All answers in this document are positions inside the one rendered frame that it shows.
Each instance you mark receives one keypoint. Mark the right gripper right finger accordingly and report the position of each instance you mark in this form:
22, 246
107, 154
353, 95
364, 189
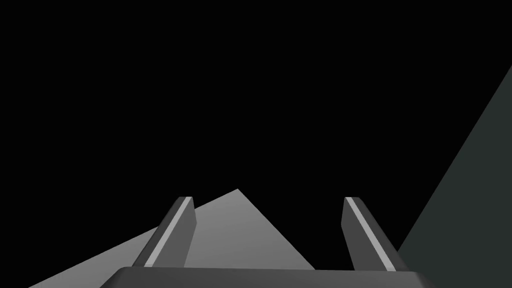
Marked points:
366, 236

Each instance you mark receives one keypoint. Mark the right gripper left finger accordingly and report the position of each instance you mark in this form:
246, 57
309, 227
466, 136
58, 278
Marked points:
172, 236

